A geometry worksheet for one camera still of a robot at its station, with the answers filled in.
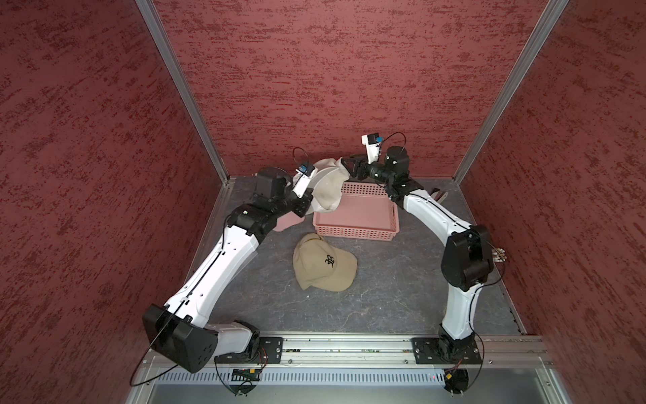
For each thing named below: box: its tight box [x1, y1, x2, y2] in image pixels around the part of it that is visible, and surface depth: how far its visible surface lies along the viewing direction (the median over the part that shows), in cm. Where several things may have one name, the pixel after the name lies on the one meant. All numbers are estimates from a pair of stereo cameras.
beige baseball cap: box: [292, 233, 358, 293], surface depth 88 cm
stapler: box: [427, 187, 449, 204], surface depth 114 cm
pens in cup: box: [492, 247, 508, 263], surface depth 78 cm
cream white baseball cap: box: [309, 157, 350, 213], surface depth 90 cm
